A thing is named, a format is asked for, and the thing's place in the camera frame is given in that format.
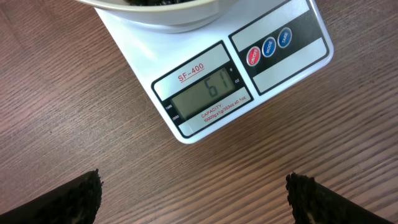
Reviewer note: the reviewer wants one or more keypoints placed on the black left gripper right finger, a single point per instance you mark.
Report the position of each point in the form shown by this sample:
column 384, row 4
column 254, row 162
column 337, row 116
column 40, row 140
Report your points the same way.
column 313, row 203

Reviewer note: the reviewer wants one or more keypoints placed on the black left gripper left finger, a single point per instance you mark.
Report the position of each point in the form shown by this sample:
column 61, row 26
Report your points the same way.
column 77, row 201

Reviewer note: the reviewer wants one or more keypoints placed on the white digital kitchen scale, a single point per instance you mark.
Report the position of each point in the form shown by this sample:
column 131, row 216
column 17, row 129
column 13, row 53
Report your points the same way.
column 203, row 79

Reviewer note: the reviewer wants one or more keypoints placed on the white bowl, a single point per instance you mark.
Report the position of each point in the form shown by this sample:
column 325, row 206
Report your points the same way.
column 174, row 18

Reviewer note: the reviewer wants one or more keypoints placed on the black beans in bowl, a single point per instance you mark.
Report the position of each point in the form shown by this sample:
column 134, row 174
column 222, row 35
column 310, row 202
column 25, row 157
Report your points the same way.
column 154, row 2

